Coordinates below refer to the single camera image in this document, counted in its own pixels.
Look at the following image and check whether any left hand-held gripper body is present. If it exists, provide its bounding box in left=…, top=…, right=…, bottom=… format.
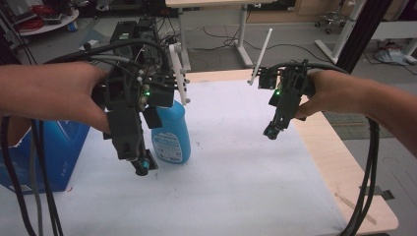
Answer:
left=91, top=43, right=191, bottom=161

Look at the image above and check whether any round white table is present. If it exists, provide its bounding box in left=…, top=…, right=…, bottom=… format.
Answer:
left=13, top=8, right=81, bottom=37

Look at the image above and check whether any blue cardboard box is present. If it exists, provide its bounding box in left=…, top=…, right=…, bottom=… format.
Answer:
left=0, top=119, right=91, bottom=197

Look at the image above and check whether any red cable coil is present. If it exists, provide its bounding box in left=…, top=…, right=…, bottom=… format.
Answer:
left=18, top=18, right=45, bottom=32

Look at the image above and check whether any blue cloth heap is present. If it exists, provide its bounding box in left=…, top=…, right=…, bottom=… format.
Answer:
left=373, top=44, right=411, bottom=67

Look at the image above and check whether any office chair base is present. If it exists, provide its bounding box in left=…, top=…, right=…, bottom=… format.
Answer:
left=314, top=9, right=349, bottom=34

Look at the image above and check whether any person's right hand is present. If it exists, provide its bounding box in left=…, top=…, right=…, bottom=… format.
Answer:
left=294, top=69, right=362, bottom=121

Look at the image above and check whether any white stand leg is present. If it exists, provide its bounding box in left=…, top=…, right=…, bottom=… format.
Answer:
left=314, top=0, right=369, bottom=65

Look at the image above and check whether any white table mat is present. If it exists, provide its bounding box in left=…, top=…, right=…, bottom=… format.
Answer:
left=0, top=80, right=348, bottom=236

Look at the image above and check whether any black post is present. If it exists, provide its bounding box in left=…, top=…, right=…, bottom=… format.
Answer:
left=335, top=0, right=394, bottom=75

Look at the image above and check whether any thin black cable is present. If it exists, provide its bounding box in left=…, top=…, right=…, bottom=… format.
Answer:
left=30, top=119, right=65, bottom=236

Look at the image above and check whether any white-legged wooden desk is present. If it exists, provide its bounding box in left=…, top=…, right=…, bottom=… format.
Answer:
left=165, top=0, right=279, bottom=72

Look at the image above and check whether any grey cable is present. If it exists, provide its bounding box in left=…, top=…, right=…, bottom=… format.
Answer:
left=29, top=54, right=146, bottom=236

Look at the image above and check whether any thick black cable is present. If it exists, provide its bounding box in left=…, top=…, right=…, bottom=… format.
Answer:
left=0, top=38, right=171, bottom=236
left=268, top=60, right=382, bottom=236

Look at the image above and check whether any person's left hand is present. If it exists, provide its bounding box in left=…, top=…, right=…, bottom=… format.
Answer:
left=42, top=62, right=112, bottom=135

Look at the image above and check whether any black floor cable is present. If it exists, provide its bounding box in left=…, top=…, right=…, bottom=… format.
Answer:
left=203, top=26, right=330, bottom=64

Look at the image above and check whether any grey tape strip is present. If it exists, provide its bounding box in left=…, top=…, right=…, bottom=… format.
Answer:
left=358, top=185, right=396, bottom=201

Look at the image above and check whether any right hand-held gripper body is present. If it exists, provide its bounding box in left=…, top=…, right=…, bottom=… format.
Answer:
left=248, top=28, right=316, bottom=131

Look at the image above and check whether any black computer tower green label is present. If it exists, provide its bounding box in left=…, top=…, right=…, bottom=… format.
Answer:
left=109, top=20, right=138, bottom=60

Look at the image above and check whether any blue plastic bottle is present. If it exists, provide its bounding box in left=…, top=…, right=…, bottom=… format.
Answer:
left=150, top=99, right=192, bottom=165

